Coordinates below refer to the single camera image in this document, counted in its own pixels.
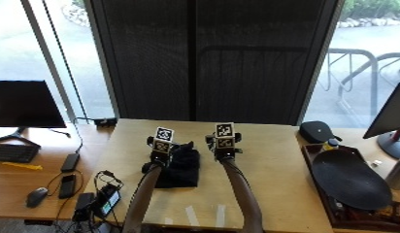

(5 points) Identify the person's right hand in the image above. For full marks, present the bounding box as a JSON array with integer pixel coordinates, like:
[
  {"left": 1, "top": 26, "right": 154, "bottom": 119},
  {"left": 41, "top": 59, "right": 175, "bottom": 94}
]
[{"left": 203, "top": 132, "right": 244, "bottom": 162}]

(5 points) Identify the person's left hand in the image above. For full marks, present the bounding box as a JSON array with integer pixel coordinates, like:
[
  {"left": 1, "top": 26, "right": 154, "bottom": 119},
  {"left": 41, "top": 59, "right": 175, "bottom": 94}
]
[{"left": 141, "top": 135, "right": 181, "bottom": 175}]

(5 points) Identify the white marker cube right glove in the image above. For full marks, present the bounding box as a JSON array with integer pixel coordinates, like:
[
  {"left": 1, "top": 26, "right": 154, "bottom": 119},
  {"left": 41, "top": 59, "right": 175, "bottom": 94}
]
[{"left": 212, "top": 121, "right": 238, "bottom": 150}]

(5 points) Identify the white marker cube glove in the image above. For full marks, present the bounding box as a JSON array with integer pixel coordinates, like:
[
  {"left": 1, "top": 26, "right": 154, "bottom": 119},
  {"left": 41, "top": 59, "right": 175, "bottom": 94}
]
[
  {"left": 153, "top": 126, "right": 175, "bottom": 153},
  {"left": 212, "top": 121, "right": 238, "bottom": 150}
]

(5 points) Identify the black cloth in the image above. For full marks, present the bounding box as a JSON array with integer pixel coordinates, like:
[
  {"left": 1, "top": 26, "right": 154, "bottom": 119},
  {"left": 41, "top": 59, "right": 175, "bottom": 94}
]
[{"left": 154, "top": 141, "right": 201, "bottom": 189}]

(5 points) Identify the white marker cube left glove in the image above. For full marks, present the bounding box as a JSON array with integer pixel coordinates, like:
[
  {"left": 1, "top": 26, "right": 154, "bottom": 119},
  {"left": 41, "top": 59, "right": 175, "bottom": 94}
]
[{"left": 153, "top": 126, "right": 175, "bottom": 153}]

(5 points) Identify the small black box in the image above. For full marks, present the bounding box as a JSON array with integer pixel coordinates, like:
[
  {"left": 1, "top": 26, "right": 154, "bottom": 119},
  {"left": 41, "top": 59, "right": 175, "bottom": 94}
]
[{"left": 93, "top": 117, "right": 118, "bottom": 128}]

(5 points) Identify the black zip case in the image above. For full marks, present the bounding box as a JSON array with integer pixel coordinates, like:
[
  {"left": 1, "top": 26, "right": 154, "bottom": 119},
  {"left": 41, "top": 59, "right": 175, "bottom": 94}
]
[{"left": 298, "top": 120, "right": 343, "bottom": 145}]

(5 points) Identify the dark window blind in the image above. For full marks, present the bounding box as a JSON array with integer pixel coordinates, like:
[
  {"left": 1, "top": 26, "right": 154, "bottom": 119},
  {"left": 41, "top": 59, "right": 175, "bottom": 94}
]
[{"left": 83, "top": 0, "right": 340, "bottom": 126}]

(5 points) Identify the yellow bottle with black cap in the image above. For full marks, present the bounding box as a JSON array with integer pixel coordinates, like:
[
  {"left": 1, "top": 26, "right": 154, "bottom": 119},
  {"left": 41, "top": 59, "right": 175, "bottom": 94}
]
[{"left": 322, "top": 138, "right": 342, "bottom": 151}]

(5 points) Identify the small device with lit screen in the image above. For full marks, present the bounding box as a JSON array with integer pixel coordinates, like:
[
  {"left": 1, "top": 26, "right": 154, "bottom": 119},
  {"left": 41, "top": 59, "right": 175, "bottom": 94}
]
[{"left": 93, "top": 184, "right": 122, "bottom": 218}]

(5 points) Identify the black power brick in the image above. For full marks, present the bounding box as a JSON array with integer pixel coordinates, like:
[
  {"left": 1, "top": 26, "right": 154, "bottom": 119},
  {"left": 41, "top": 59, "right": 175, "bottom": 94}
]
[{"left": 59, "top": 152, "right": 81, "bottom": 173}]

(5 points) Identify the black round pan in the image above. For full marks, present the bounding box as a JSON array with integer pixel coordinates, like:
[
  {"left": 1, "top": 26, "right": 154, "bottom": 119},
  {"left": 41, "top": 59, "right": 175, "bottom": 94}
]
[{"left": 311, "top": 149, "right": 394, "bottom": 211}]

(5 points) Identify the black adapter box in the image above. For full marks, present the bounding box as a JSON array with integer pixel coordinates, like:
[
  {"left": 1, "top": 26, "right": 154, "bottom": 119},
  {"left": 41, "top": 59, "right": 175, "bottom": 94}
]
[{"left": 71, "top": 192, "right": 97, "bottom": 222}]

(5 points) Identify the black smartphone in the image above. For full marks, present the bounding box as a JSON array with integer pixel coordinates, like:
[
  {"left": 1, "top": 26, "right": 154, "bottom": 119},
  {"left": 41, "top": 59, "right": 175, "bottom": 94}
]
[{"left": 58, "top": 173, "right": 77, "bottom": 200}]

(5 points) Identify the brown wooden tray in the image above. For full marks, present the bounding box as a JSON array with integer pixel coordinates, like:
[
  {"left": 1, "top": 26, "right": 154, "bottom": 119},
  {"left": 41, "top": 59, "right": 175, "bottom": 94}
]
[{"left": 300, "top": 143, "right": 400, "bottom": 232}]

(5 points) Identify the grey metal bike rack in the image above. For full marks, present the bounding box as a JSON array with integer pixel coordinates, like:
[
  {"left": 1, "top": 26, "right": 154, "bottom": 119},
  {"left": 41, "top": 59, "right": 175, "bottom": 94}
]
[{"left": 324, "top": 48, "right": 400, "bottom": 119}]

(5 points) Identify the tilted monitor with round stand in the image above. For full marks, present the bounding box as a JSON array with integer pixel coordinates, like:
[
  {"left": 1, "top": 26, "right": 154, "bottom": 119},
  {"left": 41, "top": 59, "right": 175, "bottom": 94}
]
[{"left": 362, "top": 82, "right": 400, "bottom": 160}]

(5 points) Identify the grey computer mouse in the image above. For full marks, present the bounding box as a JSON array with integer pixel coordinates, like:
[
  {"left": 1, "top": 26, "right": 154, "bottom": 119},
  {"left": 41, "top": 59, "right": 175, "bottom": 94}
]
[{"left": 25, "top": 186, "right": 50, "bottom": 209}]

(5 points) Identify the yellow flat tool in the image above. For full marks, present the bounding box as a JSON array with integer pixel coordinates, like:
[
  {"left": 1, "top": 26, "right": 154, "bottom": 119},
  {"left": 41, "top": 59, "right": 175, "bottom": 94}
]
[{"left": 1, "top": 161, "right": 45, "bottom": 171}]

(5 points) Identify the black computer monitor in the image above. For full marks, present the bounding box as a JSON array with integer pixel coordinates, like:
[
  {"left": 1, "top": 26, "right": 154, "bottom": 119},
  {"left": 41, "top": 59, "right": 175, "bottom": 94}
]
[{"left": 0, "top": 80, "right": 67, "bottom": 149}]

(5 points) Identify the silver metal bottle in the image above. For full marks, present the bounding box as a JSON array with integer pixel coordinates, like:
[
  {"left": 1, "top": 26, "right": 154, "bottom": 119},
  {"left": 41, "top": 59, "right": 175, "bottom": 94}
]
[{"left": 383, "top": 154, "right": 400, "bottom": 191}]

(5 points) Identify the black keyboard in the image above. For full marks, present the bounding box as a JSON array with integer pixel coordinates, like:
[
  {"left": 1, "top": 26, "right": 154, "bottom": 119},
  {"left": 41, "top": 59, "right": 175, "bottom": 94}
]
[{"left": 0, "top": 143, "right": 41, "bottom": 164}]

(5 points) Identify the black cable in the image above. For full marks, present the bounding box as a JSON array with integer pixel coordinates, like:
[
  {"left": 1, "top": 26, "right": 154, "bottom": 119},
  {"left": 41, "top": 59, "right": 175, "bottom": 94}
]
[{"left": 46, "top": 116, "right": 98, "bottom": 198}]

